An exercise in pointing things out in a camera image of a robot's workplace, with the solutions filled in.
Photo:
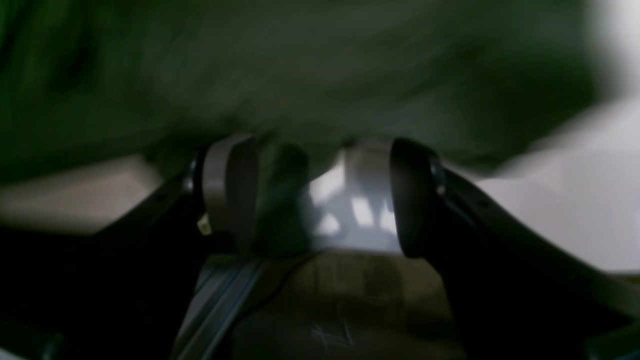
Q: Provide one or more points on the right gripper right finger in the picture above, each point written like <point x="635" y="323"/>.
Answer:
<point x="418" y="190"/>

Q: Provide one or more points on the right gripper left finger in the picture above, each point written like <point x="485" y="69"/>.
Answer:
<point x="224" y="179"/>

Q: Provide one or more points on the dark green t-shirt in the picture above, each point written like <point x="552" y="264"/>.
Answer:
<point x="479" y="81"/>

